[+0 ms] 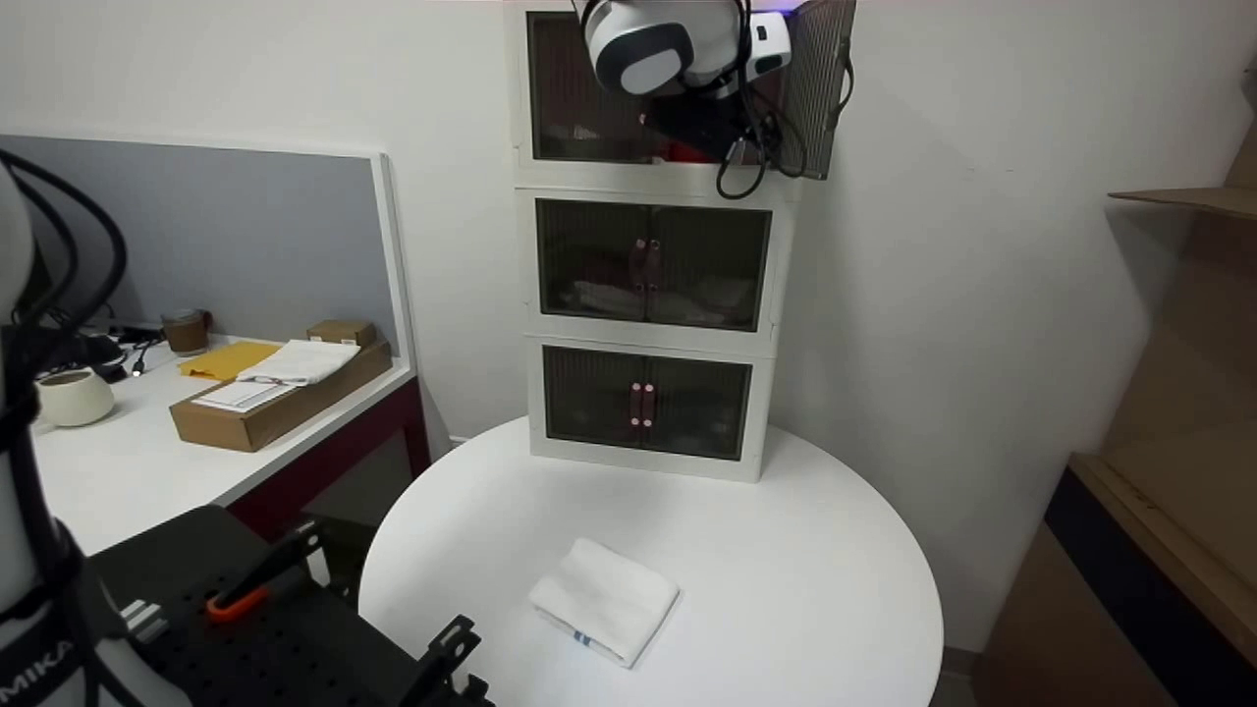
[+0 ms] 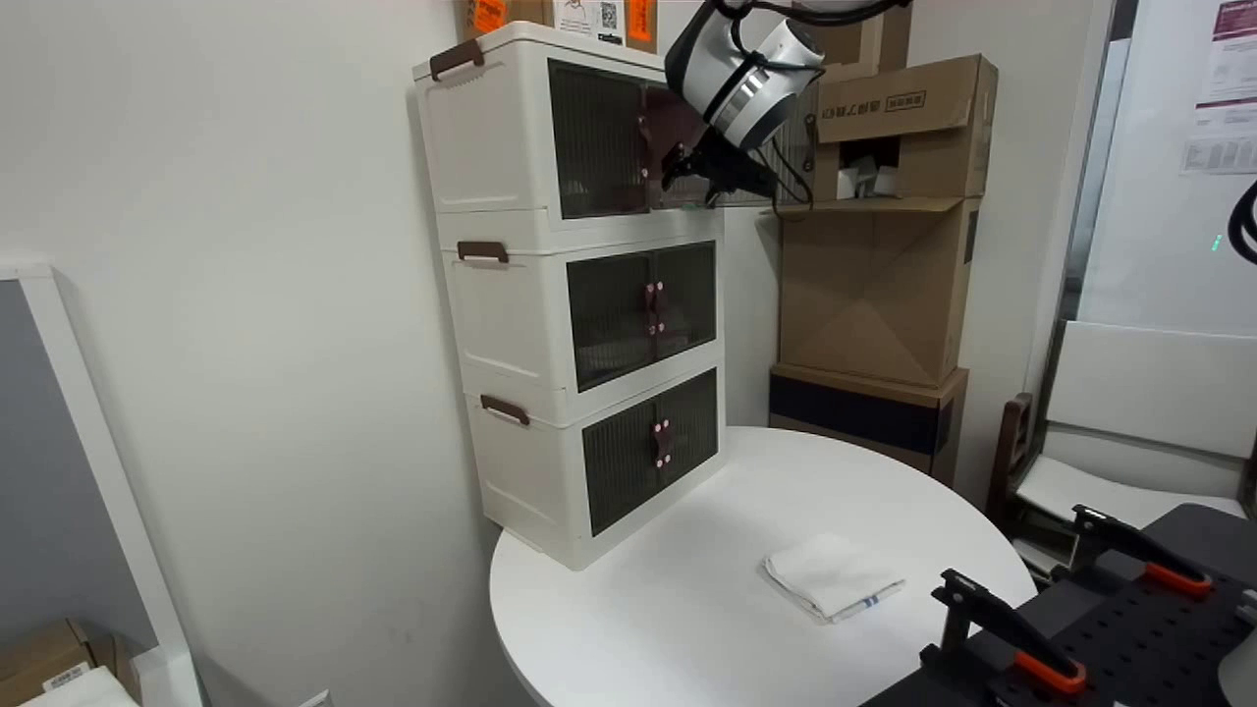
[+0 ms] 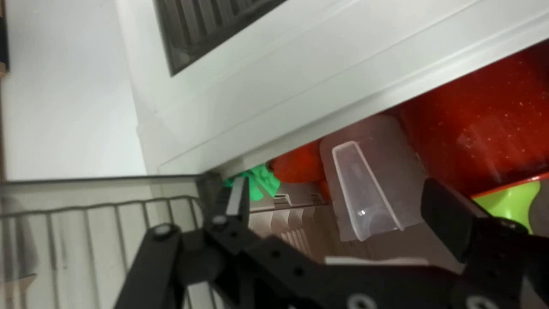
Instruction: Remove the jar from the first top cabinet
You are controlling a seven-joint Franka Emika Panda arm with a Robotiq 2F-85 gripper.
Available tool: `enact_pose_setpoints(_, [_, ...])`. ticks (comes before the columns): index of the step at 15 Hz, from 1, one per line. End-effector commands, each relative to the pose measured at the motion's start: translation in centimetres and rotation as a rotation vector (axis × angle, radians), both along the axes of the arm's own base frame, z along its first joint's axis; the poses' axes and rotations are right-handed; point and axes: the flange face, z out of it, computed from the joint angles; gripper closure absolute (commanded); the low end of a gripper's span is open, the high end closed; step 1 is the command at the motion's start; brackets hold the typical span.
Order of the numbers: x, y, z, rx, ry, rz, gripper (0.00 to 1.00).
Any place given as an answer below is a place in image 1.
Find small brown object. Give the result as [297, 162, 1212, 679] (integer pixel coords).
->
[159, 305, 216, 357]

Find black perforated mounting board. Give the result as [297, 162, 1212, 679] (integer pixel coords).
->
[74, 507, 442, 707]

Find white office desk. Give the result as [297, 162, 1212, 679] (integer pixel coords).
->
[22, 328, 436, 562]

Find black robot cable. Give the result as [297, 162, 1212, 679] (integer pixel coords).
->
[711, 79, 814, 202]

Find white stackable storage cabinet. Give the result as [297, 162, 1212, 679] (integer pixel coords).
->
[506, 0, 859, 206]
[523, 326, 776, 481]
[514, 179, 801, 365]

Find white paper sheets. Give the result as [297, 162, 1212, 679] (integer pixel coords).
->
[192, 337, 364, 415]

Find flat open cardboard box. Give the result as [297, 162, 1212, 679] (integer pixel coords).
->
[166, 328, 396, 454]

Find smoky transparent cabinet door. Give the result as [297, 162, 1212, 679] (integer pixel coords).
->
[772, 0, 859, 183]

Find brown wooden shelving unit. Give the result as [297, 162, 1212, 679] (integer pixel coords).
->
[978, 179, 1257, 707]

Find white folded cloth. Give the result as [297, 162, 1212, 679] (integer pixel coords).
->
[527, 535, 682, 671]

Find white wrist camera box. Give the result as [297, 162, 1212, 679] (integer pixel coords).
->
[745, 6, 798, 70]

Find grey partition with white frame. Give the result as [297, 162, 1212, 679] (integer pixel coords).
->
[0, 125, 421, 384]

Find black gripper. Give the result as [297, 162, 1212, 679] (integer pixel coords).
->
[643, 82, 766, 167]

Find yellow envelope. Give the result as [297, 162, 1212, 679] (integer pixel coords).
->
[171, 337, 288, 388]

